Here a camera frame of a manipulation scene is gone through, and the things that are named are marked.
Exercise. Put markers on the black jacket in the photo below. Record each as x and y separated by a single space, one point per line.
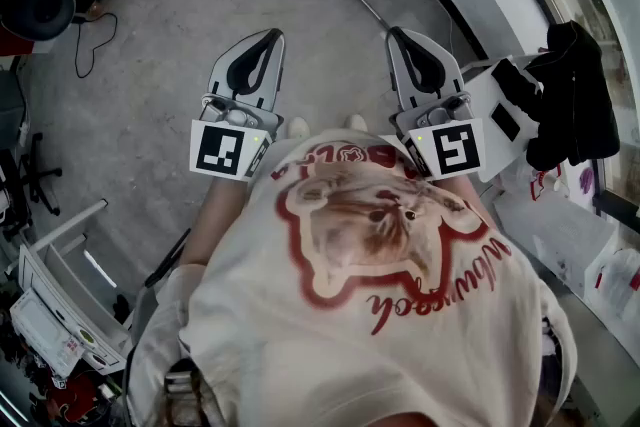
575 105

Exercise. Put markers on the person's left cream shoe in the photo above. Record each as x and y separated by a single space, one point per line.
298 127

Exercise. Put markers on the person's right forearm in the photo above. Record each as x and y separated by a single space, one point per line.
465 190

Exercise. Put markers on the person's right cream shoe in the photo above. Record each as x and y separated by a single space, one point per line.
356 122

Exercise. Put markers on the purple plastic item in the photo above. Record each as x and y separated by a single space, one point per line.
586 180

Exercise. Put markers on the white metal frame shelf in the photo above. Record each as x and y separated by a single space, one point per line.
65 260

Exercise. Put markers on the white control device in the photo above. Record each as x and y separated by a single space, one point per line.
42 330

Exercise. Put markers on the cream printed t-shirt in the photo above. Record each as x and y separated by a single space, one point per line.
350 340

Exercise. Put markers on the person's cream shoe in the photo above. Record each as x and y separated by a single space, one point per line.
356 122
298 127

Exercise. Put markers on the black phone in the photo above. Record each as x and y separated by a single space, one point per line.
506 122

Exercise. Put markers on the white bag with red print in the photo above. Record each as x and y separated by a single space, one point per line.
542 182

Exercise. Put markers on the small white table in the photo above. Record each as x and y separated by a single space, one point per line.
482 95

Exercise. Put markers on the person's left forearm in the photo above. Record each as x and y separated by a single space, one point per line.
215 225

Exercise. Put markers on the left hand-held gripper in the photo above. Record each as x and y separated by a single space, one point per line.
217 147

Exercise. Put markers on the black office chair base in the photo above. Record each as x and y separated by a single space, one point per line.
37 175

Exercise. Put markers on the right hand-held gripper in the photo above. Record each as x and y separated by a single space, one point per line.
455 150

